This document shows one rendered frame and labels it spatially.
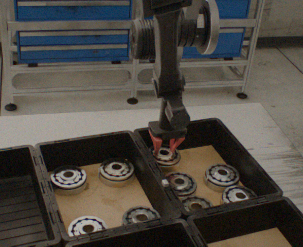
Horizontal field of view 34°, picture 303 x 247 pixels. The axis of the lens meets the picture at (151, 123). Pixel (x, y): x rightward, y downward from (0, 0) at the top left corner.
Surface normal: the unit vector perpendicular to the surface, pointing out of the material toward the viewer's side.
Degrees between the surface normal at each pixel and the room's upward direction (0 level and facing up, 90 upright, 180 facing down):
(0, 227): 0
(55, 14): 90
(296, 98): 0
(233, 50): 90
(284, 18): 90
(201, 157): 0
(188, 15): 90
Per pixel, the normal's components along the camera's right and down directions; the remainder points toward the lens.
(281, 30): 0.22, 0.54
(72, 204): 0.07, -0.84
